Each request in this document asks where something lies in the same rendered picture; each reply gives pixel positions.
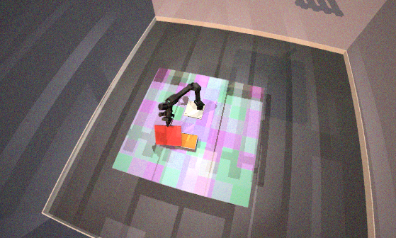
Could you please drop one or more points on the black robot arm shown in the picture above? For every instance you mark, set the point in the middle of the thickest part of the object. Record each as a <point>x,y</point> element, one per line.
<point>174,98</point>

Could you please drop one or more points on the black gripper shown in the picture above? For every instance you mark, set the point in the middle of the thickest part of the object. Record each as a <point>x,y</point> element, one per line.
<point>168,119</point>

